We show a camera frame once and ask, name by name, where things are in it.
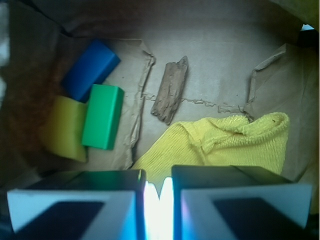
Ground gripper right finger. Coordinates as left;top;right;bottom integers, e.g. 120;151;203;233
171;165;313;240

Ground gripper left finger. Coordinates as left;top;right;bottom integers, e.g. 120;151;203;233
7;170;146;240

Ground yellow cloth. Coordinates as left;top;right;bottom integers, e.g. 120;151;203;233
132;112;290;187

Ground yellow rectangular block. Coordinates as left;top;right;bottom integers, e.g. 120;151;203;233
39;95;87;163

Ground green rectangular block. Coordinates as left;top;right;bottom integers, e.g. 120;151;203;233
81;84;125;150

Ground blue rectangular block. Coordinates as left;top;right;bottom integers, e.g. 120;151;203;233
61;39;121;103

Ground brown paper bag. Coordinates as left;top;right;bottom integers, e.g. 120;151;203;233
0;0;319;191

